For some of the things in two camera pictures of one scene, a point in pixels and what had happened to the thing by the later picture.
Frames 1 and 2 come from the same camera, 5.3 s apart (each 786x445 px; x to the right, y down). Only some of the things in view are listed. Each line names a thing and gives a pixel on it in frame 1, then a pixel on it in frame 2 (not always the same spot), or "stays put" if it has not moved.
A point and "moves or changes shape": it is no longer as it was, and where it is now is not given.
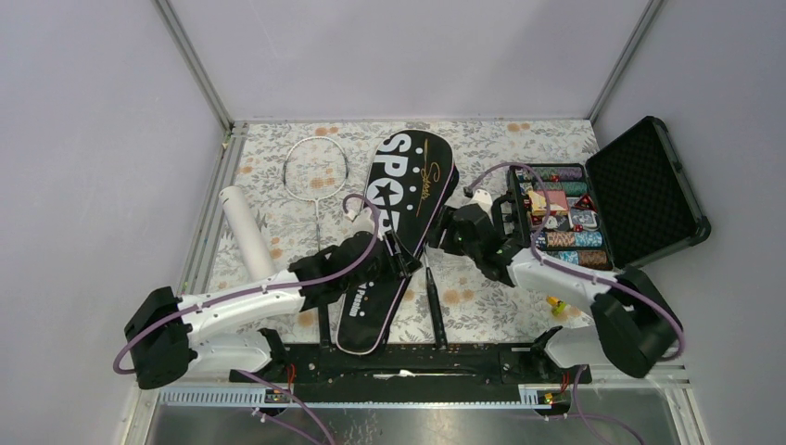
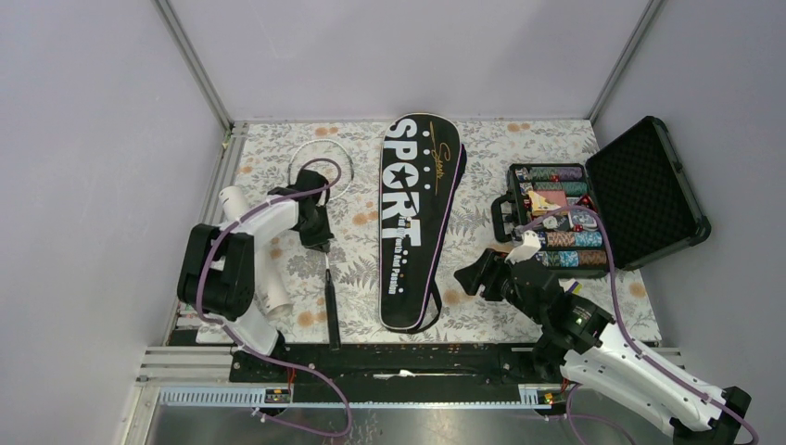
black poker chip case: (631, 198) stays put
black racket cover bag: (413, 180) moves or changes shape
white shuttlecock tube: (254, 244) stays put
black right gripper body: (452, 241) -> (500, 286)
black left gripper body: (390, 266) -> (317, 231)
